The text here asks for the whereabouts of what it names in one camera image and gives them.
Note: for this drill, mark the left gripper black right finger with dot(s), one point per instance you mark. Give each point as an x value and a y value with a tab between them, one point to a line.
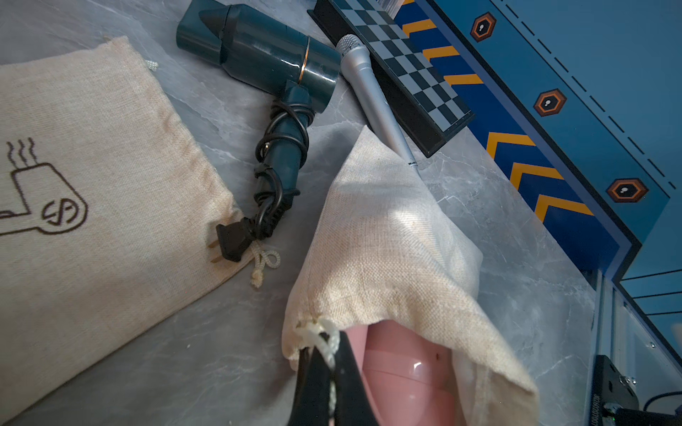
352	406

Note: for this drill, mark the pink hair dryer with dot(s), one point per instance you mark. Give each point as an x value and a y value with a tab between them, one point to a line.
408	379

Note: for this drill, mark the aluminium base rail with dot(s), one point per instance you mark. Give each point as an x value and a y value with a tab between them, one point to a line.
635	376

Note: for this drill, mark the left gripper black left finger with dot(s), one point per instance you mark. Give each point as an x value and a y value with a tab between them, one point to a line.
311	404

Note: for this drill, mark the grey microphone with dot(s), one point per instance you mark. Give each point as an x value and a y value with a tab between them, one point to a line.
357	69

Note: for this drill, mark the folded checkered chess board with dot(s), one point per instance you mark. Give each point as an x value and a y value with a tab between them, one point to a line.
424	104

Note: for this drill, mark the beige printed drawstring pouch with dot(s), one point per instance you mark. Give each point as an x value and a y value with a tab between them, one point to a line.
108	216

